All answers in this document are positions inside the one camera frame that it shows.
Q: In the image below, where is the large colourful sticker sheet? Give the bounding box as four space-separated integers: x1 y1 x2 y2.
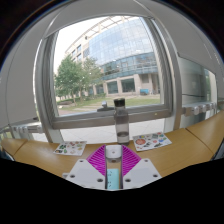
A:
132 131 173 152

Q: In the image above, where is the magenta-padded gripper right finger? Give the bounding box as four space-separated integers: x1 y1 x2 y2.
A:
121 144 163 190

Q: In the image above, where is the clear bottle with black cap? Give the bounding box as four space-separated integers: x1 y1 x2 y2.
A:
113 97 130 146

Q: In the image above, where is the small colourful sticker sheet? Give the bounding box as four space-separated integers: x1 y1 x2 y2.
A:
53 140 88 157

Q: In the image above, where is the white wall socket rail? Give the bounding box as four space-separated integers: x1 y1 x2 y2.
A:
182 102 218 117
11 123 44 138

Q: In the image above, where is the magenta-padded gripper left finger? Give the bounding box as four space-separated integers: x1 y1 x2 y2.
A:
65 143 108 191

